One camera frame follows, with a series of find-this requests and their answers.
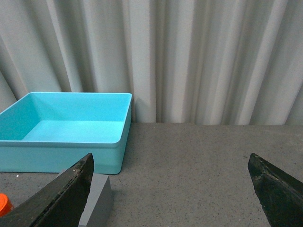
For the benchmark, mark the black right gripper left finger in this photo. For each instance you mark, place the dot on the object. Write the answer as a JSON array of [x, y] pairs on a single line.
[[37, 210]]

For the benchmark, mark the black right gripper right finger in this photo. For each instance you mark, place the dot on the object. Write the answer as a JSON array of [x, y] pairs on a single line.
[[280, 194]]

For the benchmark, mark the gray block with round hole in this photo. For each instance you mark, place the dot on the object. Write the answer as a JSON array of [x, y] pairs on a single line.
[[99, 196]]

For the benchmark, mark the orange cylinder with white numbers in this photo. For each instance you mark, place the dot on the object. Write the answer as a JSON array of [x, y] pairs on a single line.
[[5, 205]]

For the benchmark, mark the light blue plastic box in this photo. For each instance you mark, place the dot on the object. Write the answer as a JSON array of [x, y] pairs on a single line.
[[50, 131]]

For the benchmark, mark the white pleated curtain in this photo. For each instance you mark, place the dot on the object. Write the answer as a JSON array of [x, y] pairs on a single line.
[[206, 62]]

